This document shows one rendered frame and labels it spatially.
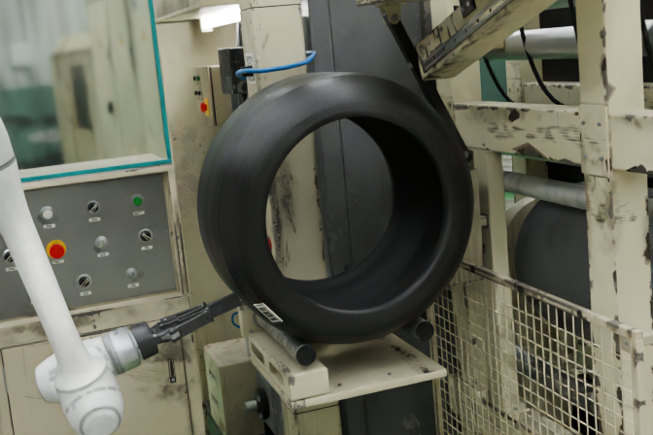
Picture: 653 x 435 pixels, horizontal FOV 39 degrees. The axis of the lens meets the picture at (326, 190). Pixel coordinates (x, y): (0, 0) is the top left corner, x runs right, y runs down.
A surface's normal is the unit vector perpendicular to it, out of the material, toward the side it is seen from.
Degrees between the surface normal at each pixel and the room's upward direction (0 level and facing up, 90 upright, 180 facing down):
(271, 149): 83
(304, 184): 90
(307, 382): 90
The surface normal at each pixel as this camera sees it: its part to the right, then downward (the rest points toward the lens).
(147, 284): 0.33, 0.11
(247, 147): -0.37, -0.29
